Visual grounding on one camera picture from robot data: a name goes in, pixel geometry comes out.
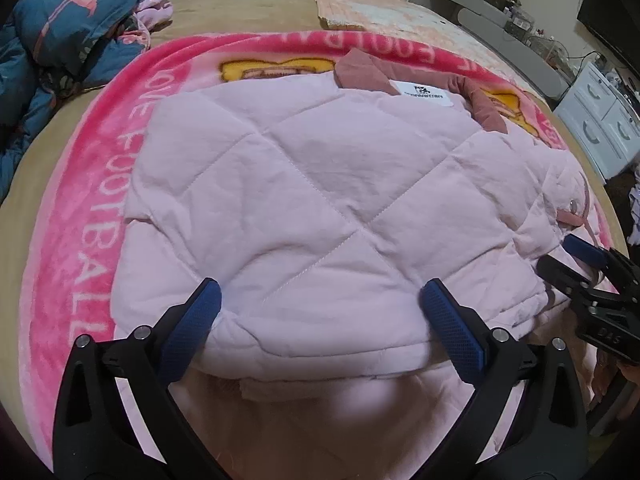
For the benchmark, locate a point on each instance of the clutter of small electronics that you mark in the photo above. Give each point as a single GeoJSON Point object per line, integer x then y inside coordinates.
{"type": "Point", "coordinates": [500, 2]}

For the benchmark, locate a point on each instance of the light pink cloth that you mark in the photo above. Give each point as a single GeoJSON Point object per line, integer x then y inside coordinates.
{"type": "Point", "coordinates": [155, 12]}

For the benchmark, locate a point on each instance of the bed with tan sheet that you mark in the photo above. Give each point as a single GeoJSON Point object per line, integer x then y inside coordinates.
{"type": "Point", "coordinates": [225, 10]}

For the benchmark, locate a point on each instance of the person's right hand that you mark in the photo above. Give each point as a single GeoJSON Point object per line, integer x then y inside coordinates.
{"type": "Point", "coordinates": [612, 385]}

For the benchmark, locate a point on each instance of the pink quilted jacket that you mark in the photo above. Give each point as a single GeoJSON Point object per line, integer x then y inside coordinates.
{"type": "Point", "coordinates": [325, 185]}

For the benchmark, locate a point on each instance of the black wall television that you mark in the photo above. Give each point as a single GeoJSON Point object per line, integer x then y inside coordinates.
{"type": "Point", "coordinates": [612, 25]}

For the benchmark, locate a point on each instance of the white drawer cabinet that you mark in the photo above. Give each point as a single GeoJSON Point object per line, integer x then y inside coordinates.
{"type": "Point", "coordinates": [600, 120]}

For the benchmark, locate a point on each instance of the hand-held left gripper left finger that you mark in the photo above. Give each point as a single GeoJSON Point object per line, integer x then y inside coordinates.
{"type": "Point", "coordinates": [192, 330]}

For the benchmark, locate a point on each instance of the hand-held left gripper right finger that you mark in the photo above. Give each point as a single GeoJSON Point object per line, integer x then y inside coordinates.
{"type": "Point", "coordinates": [452, 330]}

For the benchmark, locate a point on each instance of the grey curved shelf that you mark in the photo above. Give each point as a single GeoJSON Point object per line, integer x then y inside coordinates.
{"type": "Point", "coordinates": [505, 35]}

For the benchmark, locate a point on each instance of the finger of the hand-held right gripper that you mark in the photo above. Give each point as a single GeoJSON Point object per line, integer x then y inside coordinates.
{"type": "Point", "coordinates": [562, 272]}
{"type": "Point", "coordinates": [585, 252]}

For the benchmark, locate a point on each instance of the blue flamingo print comforter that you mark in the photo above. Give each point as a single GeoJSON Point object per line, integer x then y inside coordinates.
{"type": "Point", "coordinates": [60, 35]}

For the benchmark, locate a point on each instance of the pink printed blanket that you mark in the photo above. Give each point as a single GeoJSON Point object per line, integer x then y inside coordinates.
{"type": "Point", "coordinates": [100, 185]}

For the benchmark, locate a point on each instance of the lavender garment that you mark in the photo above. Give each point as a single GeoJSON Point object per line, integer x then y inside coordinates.
{"type": "Point", "coordinates": [635, 205]}

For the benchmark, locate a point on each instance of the peach printed mat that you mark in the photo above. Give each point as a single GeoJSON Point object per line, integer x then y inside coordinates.
{"type": "Point", "coordinates": [380, 10]}

